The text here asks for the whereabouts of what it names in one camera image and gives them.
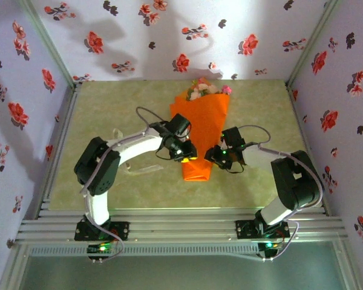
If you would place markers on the orange wrapping paper sheet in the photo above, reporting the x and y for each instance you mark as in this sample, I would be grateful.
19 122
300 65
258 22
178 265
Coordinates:
205 121

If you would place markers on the peach white artificial flower spray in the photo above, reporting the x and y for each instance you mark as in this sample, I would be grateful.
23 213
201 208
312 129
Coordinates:
196 93

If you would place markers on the white satin ribbon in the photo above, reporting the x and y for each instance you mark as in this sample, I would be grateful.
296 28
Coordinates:
139 172

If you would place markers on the cream rose artificial flower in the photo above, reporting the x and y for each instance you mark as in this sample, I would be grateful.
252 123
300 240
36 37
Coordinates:
212 89

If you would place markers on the pink rose artificial flower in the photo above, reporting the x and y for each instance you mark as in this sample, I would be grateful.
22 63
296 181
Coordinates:
227 89

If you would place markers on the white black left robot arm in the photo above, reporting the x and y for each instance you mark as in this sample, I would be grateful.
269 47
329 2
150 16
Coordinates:
133 148

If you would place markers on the aluminium frame cross rail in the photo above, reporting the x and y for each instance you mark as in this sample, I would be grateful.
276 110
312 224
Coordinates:
184 228

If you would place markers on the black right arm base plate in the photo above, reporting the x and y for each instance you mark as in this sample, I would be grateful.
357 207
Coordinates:
243 229

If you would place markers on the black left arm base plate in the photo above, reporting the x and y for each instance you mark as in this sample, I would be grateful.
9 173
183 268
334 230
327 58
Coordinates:
124 232

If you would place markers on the aluminium corner post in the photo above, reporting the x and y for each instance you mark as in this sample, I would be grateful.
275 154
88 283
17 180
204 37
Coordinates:
313 39
47 39

